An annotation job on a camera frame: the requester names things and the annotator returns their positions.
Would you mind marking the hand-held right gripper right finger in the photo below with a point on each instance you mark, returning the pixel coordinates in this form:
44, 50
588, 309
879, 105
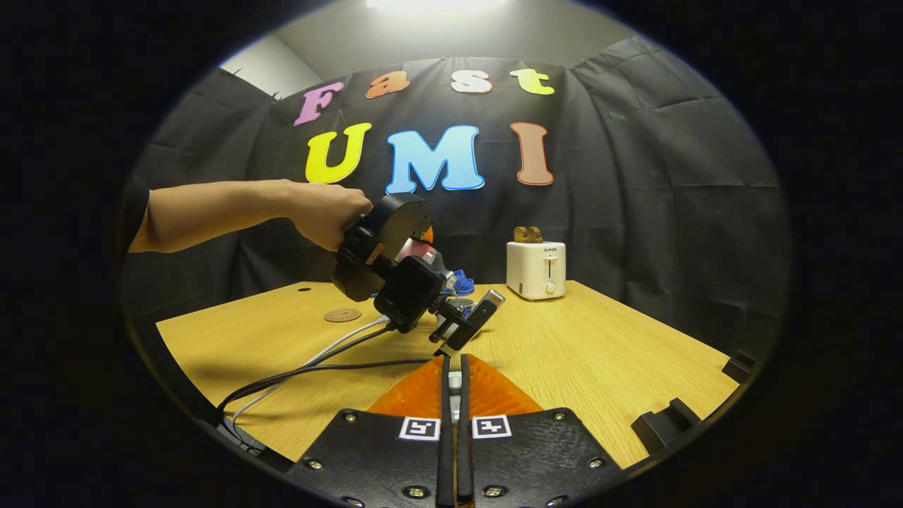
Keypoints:
464, 466

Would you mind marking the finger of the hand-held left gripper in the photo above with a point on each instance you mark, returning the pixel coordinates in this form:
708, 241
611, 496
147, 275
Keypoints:
427, 235

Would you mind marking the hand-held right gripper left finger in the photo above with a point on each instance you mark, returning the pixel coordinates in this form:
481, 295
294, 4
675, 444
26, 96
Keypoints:
446, 466

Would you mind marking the round brown coaster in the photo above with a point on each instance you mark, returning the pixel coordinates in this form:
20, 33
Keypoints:
343, 315

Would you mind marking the white teacup lid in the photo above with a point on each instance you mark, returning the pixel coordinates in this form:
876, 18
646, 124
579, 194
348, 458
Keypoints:
455, 384

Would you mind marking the blue towel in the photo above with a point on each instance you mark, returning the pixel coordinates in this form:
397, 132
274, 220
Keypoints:
463, 282

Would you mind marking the white toaster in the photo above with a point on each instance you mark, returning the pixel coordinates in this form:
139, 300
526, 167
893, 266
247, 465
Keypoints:
536, 271

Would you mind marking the black backdrop cloth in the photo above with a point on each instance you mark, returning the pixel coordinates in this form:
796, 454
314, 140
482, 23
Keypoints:
635, 212

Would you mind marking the large ceiling light panel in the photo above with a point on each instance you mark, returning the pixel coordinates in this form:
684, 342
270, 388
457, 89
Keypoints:
437, 5

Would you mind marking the black bracket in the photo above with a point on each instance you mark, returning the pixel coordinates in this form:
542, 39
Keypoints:
663, 427
738, 367

